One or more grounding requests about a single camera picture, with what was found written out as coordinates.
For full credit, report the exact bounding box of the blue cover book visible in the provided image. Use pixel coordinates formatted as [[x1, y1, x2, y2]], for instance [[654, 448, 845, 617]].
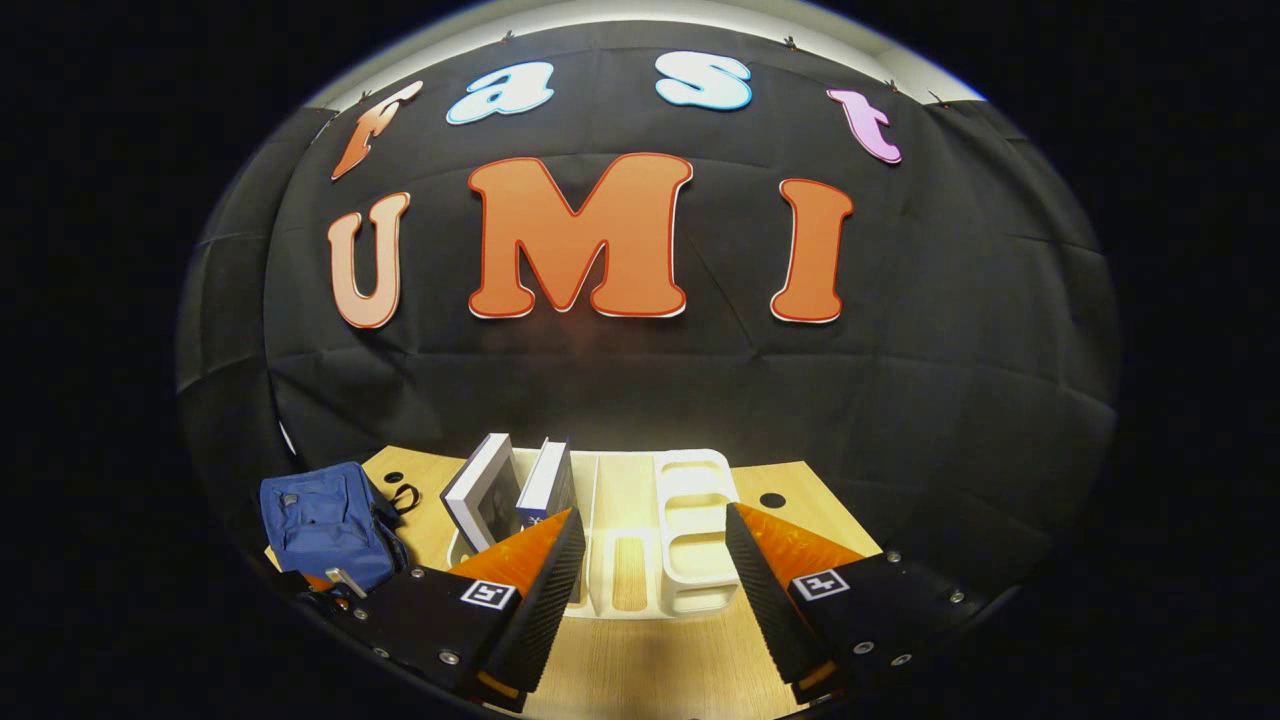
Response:
[[515, 437, 575, 529]]

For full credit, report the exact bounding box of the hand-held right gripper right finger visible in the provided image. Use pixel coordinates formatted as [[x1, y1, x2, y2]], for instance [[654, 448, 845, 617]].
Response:
[[723, 502, 993, 708]]

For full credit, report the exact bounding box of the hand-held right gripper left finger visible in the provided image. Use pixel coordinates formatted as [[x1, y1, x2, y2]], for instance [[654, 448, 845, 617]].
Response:
[[343, 506, 588, 714]]

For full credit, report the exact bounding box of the blue schoolbag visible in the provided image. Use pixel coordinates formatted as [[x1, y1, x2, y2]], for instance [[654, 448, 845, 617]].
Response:
[[259, 461, 422, 599]]

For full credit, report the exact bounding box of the white bookshelf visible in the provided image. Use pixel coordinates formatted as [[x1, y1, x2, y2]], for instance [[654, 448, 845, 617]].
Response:
[[447, 447, 744, 620]]

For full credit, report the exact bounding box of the dark portrait cover book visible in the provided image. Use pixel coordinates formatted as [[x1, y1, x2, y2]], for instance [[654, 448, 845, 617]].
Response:
[[441, 433, 524, 555]]

